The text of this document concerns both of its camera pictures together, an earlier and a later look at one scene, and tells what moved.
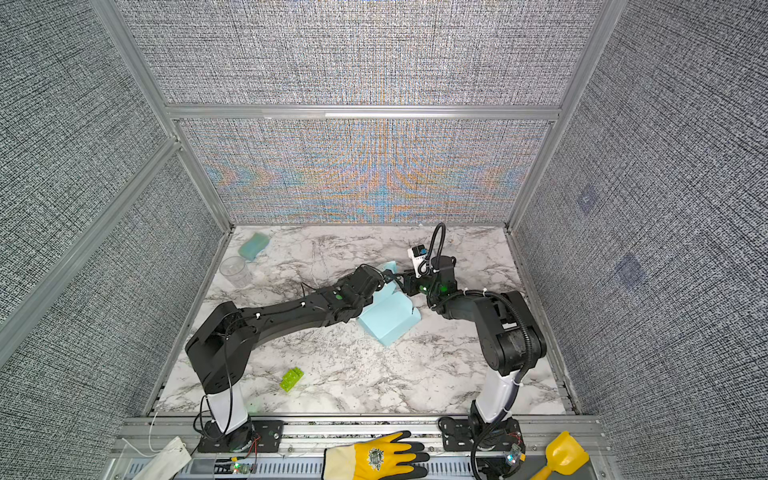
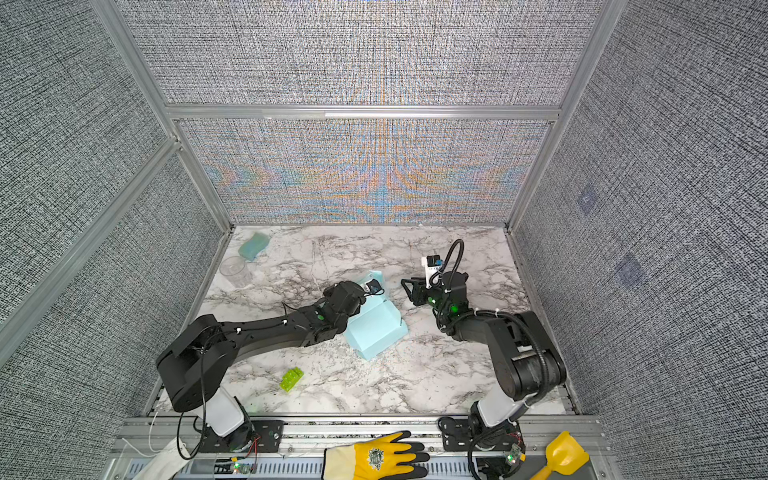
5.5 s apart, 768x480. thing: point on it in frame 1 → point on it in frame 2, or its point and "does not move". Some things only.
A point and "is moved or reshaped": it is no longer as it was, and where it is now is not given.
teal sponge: (253, 245) does not move
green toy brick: (291, 379) does not move
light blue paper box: (389, 314) is moved or reshaped
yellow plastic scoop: (564, 455) does not move
